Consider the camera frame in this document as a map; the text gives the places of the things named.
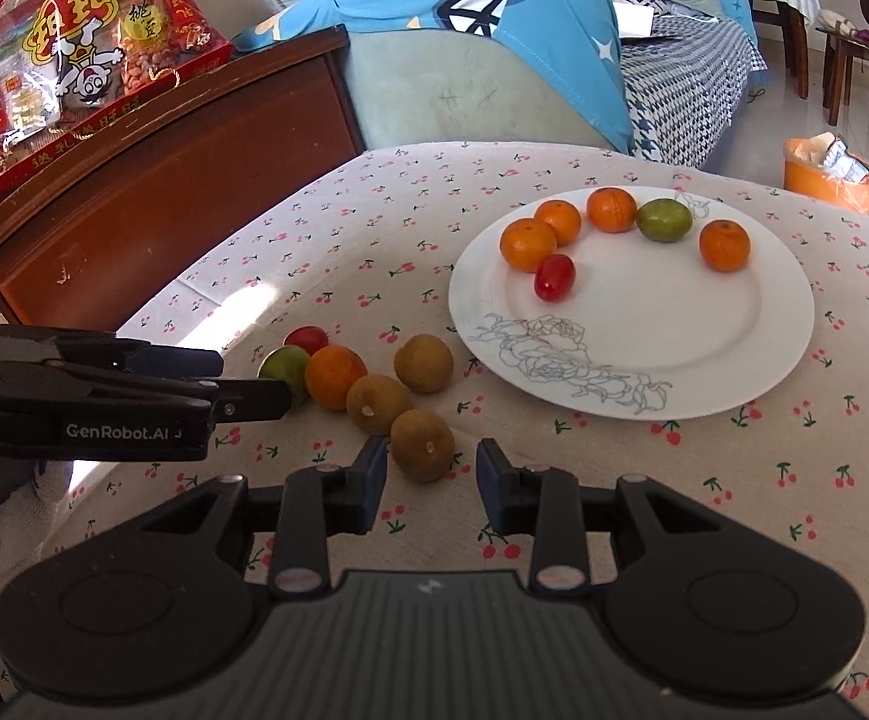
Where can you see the wooden dining table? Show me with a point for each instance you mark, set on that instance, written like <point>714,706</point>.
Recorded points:
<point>796,52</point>

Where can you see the brown wooden cabinet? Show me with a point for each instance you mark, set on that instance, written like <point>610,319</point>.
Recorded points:
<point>179,187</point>

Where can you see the green round fruit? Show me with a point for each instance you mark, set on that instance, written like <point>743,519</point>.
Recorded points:
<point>663,220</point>
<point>284,364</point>

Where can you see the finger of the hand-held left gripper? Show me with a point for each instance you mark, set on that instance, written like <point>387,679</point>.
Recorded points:
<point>254,399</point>
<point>164,358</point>

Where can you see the brown kiwi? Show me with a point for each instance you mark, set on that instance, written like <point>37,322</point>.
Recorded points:
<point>378,403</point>
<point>422,444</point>
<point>423,362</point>

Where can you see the blue checkered sofa cover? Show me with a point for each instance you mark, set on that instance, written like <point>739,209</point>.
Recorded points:
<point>689,90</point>

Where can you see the red snack gift bag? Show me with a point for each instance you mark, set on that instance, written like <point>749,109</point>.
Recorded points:
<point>104,52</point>

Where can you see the white plate with flower print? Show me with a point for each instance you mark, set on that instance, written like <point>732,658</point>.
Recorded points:
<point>667,315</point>

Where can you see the orange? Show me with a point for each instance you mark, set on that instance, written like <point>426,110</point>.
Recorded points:
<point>335,376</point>
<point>725,245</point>
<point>558,221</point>
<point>528,244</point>
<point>612,208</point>

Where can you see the pale green sofa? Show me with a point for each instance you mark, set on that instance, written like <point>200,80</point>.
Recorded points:
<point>442,90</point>

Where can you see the white cloth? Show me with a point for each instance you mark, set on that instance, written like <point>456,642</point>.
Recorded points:
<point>839,21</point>

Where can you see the red cherry tomato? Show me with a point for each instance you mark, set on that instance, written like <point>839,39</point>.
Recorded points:
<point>554,277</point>
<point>307,337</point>

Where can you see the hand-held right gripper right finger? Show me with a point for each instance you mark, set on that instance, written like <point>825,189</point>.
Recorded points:
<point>491,480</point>

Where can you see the orange trash bin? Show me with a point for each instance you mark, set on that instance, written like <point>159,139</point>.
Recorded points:
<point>817,180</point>

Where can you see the cherry print tablecloth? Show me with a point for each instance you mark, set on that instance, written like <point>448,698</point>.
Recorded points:
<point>779,405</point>

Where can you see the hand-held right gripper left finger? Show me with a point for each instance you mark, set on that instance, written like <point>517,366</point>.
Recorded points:
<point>374,480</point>

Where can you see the white paper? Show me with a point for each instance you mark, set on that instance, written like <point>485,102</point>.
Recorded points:
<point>637,19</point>

